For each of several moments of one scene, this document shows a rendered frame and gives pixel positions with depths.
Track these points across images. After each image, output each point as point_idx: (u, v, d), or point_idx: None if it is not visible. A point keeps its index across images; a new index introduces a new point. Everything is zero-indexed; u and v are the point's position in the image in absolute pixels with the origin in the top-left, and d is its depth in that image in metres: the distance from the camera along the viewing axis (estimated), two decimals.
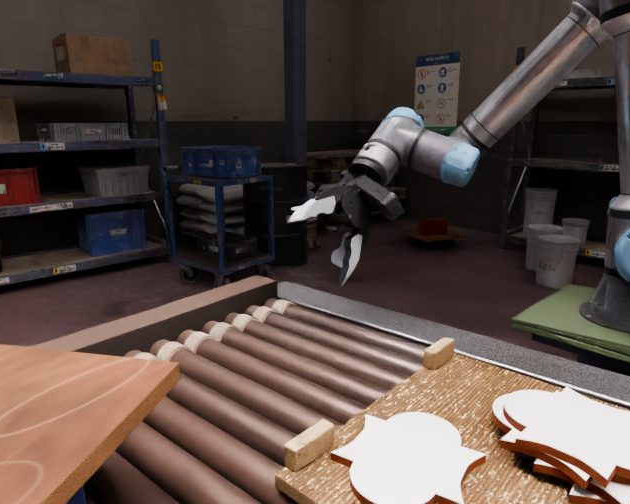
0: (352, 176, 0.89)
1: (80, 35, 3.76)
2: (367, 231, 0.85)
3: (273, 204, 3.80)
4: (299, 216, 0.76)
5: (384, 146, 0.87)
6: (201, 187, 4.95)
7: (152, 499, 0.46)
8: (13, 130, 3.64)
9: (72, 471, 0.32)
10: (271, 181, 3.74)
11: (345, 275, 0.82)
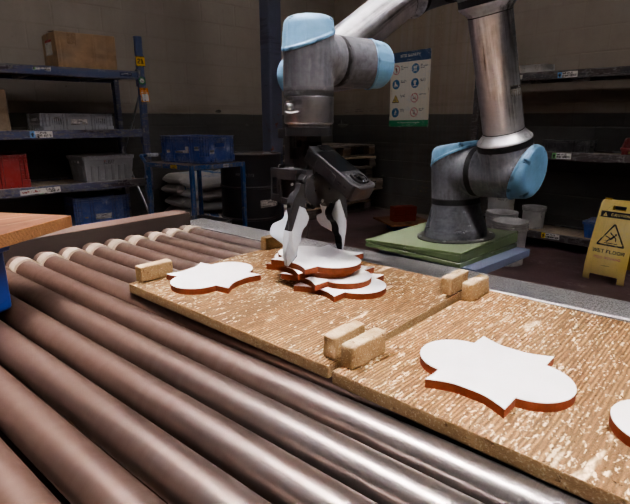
0: (293, 139, 0.76)
1: (67, 32, 4.07)
2: None
3: (245, 188, 4.10)
4: (290, 257, 0.74)
5: (309, 98, 0.70)
6: (184, 176, 5.25)
7: (54, 296, 0.77)
8: (5, 120, 3.95)
9: None
10: (243, 166, 4.05)
11: (341, 245, 0.81)
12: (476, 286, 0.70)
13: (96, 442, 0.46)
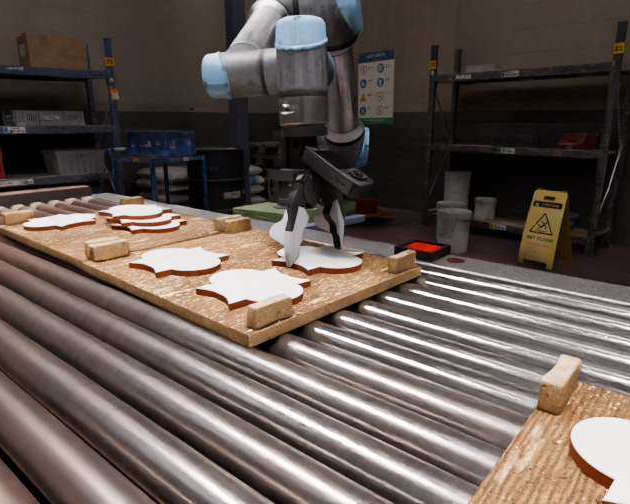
0: (289, 140, 0.76)
1: (39, 34, 4.35)
2: (339, 191, 0.79)
3: (206, 180, 4.38)
4: (292, 257, 0.74)
5: (304, 98, 0.71)
6: (156, 170, 5.53)
7: None
8: None
9: None
10: (203, 160, 4.33)
11: (339, 245, 0.82)
12: (234, 223, 0.98)
13: None
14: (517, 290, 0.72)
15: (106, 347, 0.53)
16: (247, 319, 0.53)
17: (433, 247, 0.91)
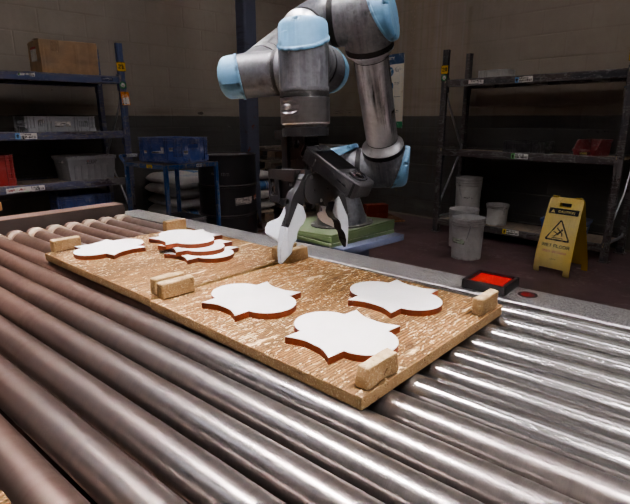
0: (290, 140, 0.76)
1: (50, 39, 4.32)
2: None
3: (219, 186, 4.36)
4: (285, 254, 0.73)
5: (306, 98, 0.71)
6: None
7: None
8: None
9: None
10: (216, 166, 4.30)
11: (345, 240, 0.82)
12: (292, 252, 0.95)
13: None
14: (607, 333, 0.69)
15: (210, 409, 0.50)
16: (357, 379, 0.51)
17: (502, 279, 0.88)
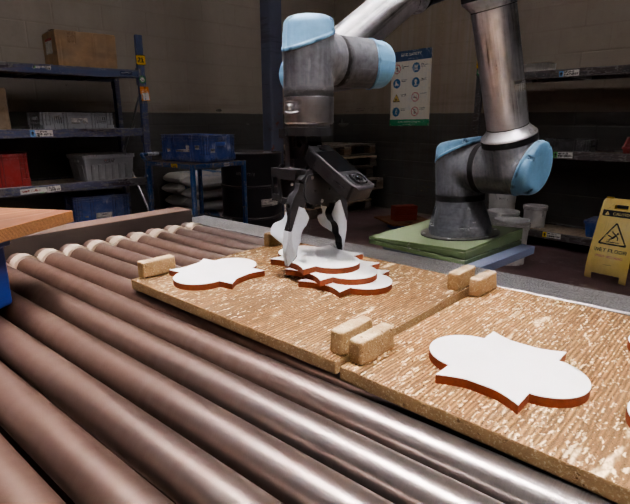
0: (294, 139, 0.76)
1: (67, 30, 4.05)
2: None
3: (246, 187, 4.09)
4: (290, 257, 0.74)
5: (308, 98, 0.70)
6: (184, 175, 5.24)
7: (55, 292, 0.76)
8: (5, 118, 3.93)
9: None
10: (244, 165, 4.03)
11: (341, 246, 0.81)
12: (484, 281, 0.69)
13: (99, 439, 0.45)
14: None
15: None
16: None
17: None
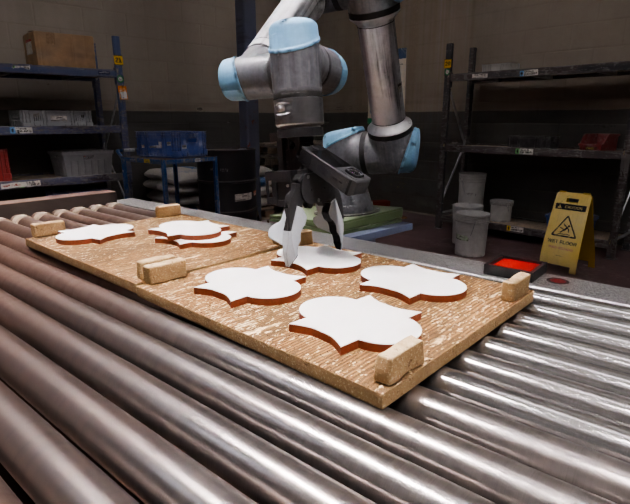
0: (286, 142, 0.77)
1: (46, 32, 4.23)
2: (337, 190, 0.80)
3: (218, 182, 4.27)
4: (291, 257, 0.74)
5: (299, 98, 0.72)
6: None
7: None
8: None
9: None
10: (215, 161, 4.21)
11: (340, 244, 0.82)
12: None
13: None
14: None
15: (200, 408, 0.42)
16: (377, 372, 0.42)
17: (528, 264, 0.80)
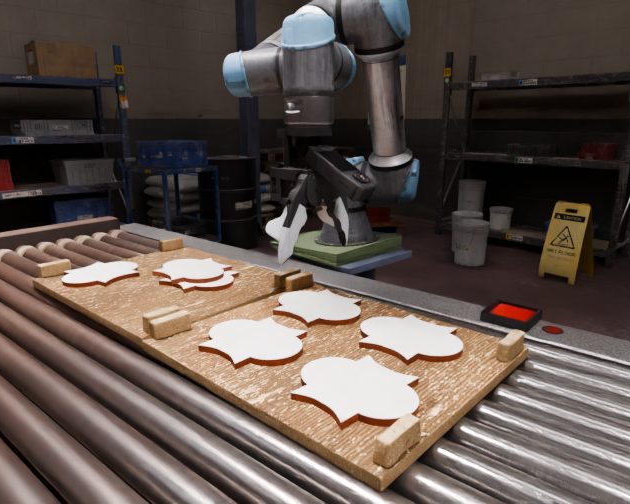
0: (293, 139, 0.76)
1: (48, 42, 4.25)
2: None
3: (218, 191, 4.29)
4: (286, 254, 0.73)
5: (310, 97, 0.70)
6: None
7: None
8: None
9: None
10: (216, 171, 4.23)
11: (345, 240, 0.82)
12: (296, 280, 0.89)
13: None
14: None
15: (206, 490, 0.44)
16: (375, 454, 0.44)
17: (524, 312, 0.82)
